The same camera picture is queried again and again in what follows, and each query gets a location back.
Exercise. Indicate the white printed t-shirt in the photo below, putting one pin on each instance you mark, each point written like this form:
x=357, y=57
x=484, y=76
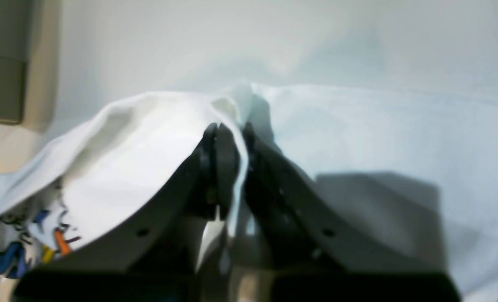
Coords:
x=418, y=172

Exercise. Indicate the grey bin right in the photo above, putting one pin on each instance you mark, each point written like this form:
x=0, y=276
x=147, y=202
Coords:
x=29, y=62

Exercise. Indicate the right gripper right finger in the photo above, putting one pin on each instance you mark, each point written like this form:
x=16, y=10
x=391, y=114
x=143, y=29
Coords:
x=317, y=256

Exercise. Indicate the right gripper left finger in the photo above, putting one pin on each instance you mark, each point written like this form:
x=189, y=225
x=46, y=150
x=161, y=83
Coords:
x=153, y=255

